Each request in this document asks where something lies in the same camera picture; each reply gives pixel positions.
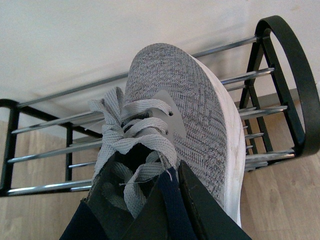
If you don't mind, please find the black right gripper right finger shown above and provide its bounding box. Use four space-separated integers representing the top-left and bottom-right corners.
178 161 250 240

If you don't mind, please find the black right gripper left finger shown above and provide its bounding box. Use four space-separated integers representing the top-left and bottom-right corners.
84 159 160 240

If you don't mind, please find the grey knit sneaker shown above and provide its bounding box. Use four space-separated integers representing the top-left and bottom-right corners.
58 42 247 240

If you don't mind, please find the black metal shoe rack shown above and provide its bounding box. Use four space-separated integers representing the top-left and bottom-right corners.
0 15 320 197

